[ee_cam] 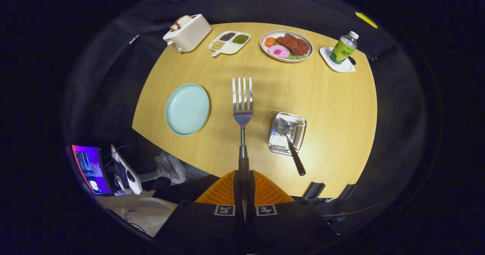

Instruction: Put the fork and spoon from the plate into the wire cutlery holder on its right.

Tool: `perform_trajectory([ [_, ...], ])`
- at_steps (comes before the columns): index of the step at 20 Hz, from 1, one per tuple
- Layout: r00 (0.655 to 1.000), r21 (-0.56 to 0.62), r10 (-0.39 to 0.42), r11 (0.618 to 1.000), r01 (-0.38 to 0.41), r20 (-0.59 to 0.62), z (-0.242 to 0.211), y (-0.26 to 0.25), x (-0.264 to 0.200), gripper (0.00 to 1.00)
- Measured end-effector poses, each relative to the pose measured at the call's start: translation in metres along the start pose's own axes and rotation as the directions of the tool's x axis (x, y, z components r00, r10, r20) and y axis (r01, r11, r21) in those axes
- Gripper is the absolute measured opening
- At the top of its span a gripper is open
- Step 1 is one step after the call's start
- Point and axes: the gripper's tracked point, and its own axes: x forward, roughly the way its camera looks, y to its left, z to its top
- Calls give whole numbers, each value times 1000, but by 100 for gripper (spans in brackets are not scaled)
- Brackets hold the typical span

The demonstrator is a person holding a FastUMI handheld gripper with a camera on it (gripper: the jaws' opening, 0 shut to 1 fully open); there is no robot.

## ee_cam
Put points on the white compartment tray with beans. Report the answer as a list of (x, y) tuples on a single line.
[(231, 48)]

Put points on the orange carrot piece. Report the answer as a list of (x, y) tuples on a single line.
[(269, 42)]

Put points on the black backdrop cloth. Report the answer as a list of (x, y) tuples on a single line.
[(401, 114)]

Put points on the white food plate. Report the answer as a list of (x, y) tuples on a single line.
[(265, 50)]

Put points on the toast slices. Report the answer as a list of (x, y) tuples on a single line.
[(181, 21)]

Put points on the white bundled object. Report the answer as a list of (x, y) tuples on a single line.
[(170, 168)]

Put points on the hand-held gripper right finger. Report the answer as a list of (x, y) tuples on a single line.
[(291, 224)]

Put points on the silver fork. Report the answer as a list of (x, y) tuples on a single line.
[(243, 114)]

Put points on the pink round food slice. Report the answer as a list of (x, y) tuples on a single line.
[(279, 52)]

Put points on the silver cloth clip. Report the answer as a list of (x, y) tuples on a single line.
[(133, 39)]

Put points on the white toaster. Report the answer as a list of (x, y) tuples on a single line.
[(191, 35)]

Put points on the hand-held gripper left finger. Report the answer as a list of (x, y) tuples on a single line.
[(197, 224)]

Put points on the brown meat pieces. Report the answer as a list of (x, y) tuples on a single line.
[(293, 43)]

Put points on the beige cloth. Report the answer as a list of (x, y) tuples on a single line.
[(151, 213)]

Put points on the light teal plate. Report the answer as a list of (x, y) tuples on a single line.
[(187, 109)]

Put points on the laptop screen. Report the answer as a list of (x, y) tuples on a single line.
[(91, 168)]

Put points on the green label water bottle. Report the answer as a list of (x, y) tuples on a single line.
[(342, 50)]

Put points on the small metal basket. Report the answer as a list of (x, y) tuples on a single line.
[(278, 143)]

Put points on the dark cloth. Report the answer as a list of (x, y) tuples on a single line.
[(182, 190)]

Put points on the white square coaster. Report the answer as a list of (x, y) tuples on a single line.
[(343, 67)]

